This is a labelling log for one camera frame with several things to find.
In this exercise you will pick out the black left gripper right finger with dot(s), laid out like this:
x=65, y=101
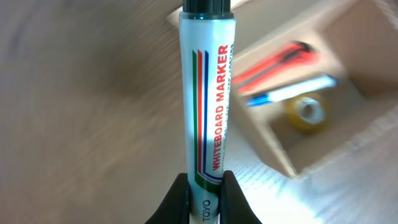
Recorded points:
x=234, y=208

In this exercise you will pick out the blue cap whiteboard marker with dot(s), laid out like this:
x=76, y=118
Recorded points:
x=286, y=92

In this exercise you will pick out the brown cardboard box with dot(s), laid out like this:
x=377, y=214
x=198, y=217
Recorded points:
x=299, y=77

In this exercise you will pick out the red utility knife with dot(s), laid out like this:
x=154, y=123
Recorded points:
x=258, y=69

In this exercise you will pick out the yellow tape roll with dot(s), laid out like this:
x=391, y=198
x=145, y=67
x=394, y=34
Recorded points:
x=307, y=113

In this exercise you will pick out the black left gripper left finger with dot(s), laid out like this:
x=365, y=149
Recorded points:
x=175, y=207

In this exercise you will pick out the black cap whiteboard marker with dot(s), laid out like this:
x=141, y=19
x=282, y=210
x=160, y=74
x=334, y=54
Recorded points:
x=207, y=31

